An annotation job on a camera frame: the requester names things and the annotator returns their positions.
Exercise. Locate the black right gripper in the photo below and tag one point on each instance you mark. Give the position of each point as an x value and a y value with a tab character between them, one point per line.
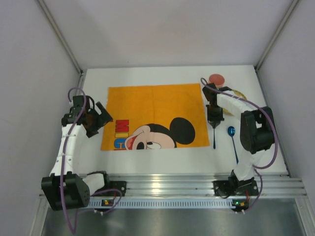
214	118

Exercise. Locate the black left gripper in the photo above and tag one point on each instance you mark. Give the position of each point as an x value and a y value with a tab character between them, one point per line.
97	120

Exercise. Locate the blue metal fork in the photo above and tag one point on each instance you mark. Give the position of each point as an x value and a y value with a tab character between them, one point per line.
214	138

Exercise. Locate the pink plastic cup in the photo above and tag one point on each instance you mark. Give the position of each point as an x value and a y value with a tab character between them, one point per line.
217	79

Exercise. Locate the orange cartoon print cloth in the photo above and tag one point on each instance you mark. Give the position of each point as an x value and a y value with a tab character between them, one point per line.
155	117

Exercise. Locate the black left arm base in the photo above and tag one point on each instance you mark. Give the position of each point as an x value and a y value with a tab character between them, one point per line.
112	189

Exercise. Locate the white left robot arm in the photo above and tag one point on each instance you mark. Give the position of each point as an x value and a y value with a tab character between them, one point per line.
63	188

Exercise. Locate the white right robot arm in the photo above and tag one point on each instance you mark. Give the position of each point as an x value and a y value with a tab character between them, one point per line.
257	130

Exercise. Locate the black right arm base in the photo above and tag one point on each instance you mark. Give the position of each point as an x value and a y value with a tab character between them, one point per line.
234	187

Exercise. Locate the blue metal spoon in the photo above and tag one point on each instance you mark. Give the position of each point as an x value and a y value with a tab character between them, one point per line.
231	133

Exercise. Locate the yellow woven round plate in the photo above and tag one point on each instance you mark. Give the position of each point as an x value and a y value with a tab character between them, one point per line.
237	93

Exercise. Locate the aluminium mounting rail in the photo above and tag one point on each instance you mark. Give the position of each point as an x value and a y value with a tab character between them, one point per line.
176	191

